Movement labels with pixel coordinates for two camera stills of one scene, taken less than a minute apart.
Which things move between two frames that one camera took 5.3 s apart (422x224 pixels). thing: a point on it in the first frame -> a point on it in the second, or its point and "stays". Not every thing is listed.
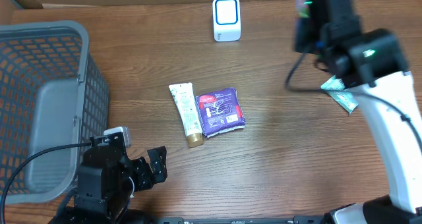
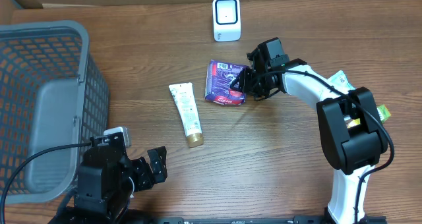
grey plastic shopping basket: (51, 94) stays
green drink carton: (302, 6) -> (384, 113)
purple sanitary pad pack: (220, 111) -> (219, 77)
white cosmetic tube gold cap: (183, 94) stays
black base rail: (299, 219) stays
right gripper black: (309, 47) -> (247, 82)
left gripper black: (158, 164) stays
